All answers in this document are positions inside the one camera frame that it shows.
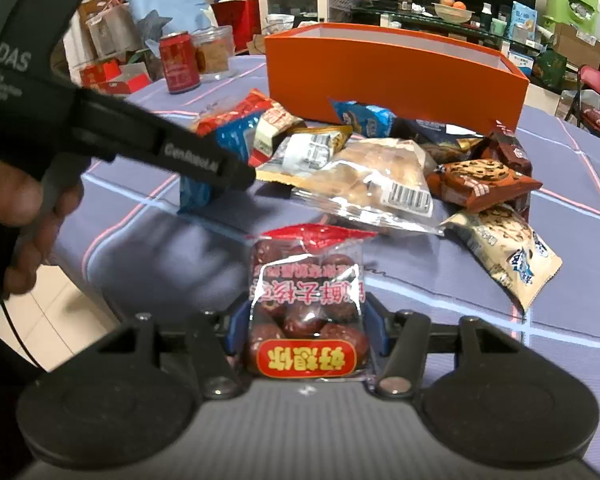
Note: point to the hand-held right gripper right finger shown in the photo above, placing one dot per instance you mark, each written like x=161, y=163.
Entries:
x=371, y=327

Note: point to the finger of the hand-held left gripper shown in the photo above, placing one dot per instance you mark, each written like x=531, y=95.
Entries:
x=170, y=150

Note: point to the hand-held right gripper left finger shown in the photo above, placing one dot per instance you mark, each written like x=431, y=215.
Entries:
x=237, y=327

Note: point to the red date snack packet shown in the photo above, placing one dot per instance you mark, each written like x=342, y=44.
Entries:
x=305, y=310

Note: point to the clear bread packet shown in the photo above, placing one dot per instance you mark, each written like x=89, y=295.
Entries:
x=365, y=170

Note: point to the orange cardboard box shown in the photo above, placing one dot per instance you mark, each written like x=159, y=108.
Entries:
x=395, y=75

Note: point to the person's left hand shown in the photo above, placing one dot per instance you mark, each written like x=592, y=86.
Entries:
x=5, y=190

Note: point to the red and blue snack packet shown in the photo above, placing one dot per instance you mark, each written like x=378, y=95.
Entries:
x=230, y=122

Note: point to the red soda can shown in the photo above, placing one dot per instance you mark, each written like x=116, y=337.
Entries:
x=180, y=65

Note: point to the red cardboard box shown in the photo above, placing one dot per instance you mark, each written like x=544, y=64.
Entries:
x=112, y=75

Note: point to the clear plastic jar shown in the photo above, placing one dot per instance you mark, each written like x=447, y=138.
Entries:
x=214, y=55

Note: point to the small red white snack packet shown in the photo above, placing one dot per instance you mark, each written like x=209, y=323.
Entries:
x=275, y=127

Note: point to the beige cookie packet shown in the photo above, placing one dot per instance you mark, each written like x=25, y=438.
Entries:
x=510, y=250

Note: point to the brown chocolate chip cookie packet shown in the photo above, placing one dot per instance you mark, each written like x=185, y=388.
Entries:
x=480, y=180

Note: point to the white cabinet with glass door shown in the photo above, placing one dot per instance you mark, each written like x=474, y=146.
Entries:
x=290, y=0

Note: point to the blue white snack packet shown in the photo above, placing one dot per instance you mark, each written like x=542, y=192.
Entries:
x=365, y=115

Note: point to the dark brown snack packet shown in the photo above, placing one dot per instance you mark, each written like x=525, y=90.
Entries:
x=510, y=147

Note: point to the purple checked tablecloth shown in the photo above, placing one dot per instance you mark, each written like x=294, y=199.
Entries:
x=570, y=200

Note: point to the white television stand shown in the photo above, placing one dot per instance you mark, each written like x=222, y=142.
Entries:
x=430, y=22

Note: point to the fruit bowl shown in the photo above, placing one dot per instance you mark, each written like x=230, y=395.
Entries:
x=452, y=12

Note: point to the dark green bag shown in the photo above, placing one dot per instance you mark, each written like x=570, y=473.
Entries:
x=550, y=67

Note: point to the blue tissue pack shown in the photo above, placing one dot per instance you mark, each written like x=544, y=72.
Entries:
x=524, y=16

